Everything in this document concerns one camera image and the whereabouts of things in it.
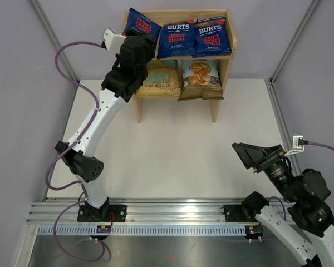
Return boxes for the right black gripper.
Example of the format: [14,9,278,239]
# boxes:
[232,142,298,201]

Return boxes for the blue Burts chips bag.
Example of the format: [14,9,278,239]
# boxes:
[192,16,232,58]
[123,8,162,40]
[157,19,196,59]

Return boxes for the tan kettle chips bag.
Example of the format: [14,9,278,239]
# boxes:
[135,60,181,98]

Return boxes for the light blue cassava chips bag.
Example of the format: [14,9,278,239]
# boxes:
[178,59,224,101]

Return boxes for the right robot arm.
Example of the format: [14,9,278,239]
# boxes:
[232,142,334,266]

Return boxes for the wooden two-tier shelf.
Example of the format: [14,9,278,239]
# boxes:
[132,9,238,123]

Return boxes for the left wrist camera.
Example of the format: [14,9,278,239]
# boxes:
[101,27,126,54]

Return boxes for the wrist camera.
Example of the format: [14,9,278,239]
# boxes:
[101,27,126,54]
[285,135,308,156]

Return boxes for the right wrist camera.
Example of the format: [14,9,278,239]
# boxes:
[285,135,308,156]

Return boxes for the left aluminium frame post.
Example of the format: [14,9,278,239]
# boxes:
[28,0,78,82]

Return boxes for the aluminium frame post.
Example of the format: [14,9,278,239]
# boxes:
[28,0,78,82]
[269,0,322,86]

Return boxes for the right aluminium frame post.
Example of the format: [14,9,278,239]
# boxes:
[269,0,322,86]

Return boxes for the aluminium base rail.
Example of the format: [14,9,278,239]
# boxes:
[26,197,242,225]

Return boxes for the white slotted cable duct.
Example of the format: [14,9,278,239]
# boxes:
[38,224,246,236]

